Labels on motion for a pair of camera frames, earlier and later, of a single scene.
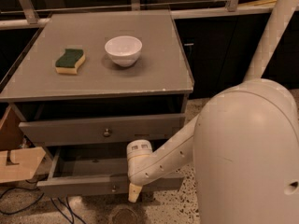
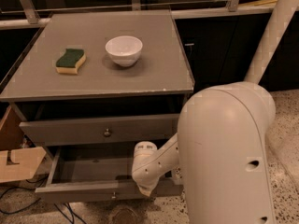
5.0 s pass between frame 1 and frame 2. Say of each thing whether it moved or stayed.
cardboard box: stayed
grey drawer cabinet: stayed
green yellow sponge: stayed
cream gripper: moved
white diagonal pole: stayed
